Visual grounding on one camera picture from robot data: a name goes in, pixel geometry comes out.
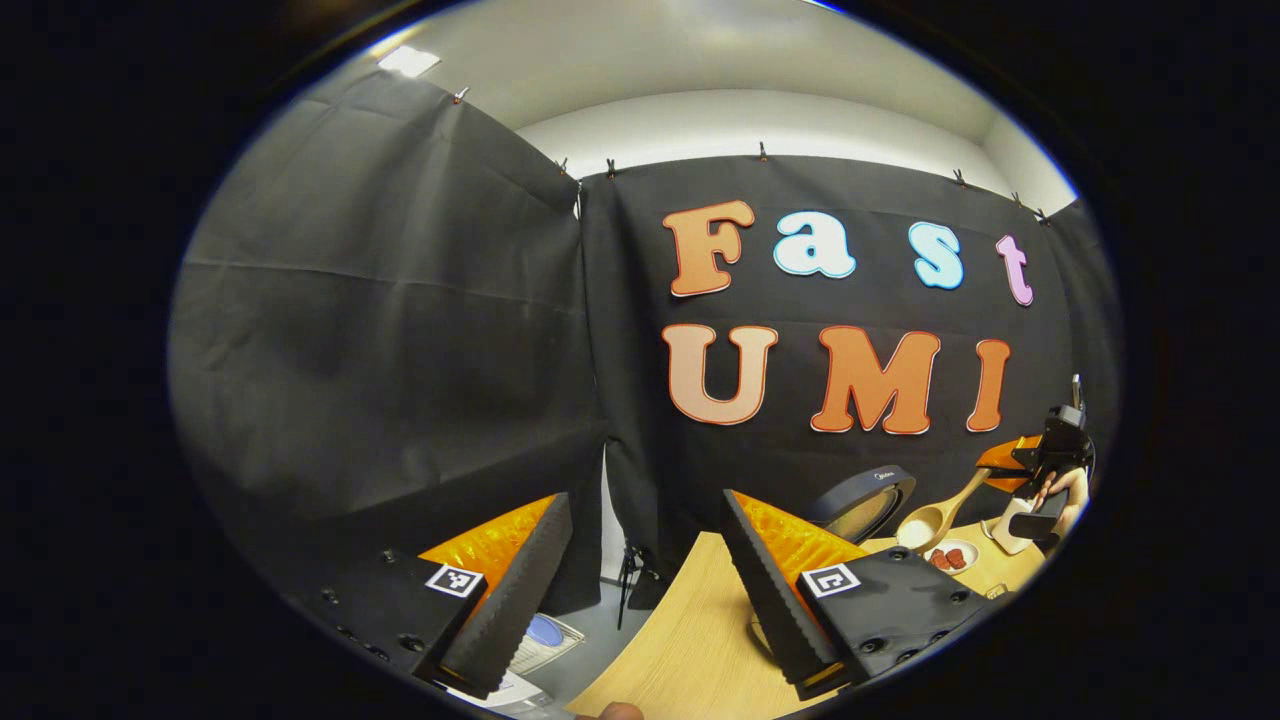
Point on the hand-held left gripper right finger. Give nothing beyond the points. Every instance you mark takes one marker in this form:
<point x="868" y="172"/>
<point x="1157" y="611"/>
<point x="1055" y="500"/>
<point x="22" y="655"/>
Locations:
<point x="770" y="610"/>

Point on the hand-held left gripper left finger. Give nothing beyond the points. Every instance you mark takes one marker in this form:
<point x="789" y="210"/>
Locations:
<point x="520" y="610"/>

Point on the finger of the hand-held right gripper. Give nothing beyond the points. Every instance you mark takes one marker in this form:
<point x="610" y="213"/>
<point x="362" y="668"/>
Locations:
<point x="1003" y="452"/>

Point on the wooden spoon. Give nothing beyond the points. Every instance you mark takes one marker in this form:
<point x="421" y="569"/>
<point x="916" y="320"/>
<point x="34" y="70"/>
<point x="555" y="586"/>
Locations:
<point x="965" y="492"/>

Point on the spoonful of white rice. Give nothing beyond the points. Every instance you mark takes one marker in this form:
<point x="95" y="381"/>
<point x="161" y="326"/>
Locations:
<point x="913" y="533"/>

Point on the dark grey rice cooker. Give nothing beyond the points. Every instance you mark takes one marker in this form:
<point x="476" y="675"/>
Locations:
<point x="865" y="510"/>

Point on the white box with blue lid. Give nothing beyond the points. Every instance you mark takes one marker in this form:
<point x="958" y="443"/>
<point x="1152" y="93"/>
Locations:
<point x="545" y="630"/>

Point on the white paper sheet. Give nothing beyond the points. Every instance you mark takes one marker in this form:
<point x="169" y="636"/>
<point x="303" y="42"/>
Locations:
<point x="510" y="690"/>

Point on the white toaster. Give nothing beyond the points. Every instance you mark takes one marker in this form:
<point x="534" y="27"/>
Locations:
<point x="1003" y="535"/>

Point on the white oval plate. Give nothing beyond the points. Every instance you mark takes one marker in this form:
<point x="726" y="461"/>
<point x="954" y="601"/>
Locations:
<point x="970" y="552"/>

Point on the black tripod stand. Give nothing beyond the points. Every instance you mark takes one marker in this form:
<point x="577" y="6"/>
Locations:
<point x="628" y="580"/>

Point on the black backdrop cloth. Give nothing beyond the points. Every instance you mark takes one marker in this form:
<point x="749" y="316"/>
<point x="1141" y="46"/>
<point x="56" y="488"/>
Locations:
<point x="350" y="400"/>

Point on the ceiling light panel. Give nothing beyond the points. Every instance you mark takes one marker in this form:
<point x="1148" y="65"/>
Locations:
<point x="408" y="61"/>

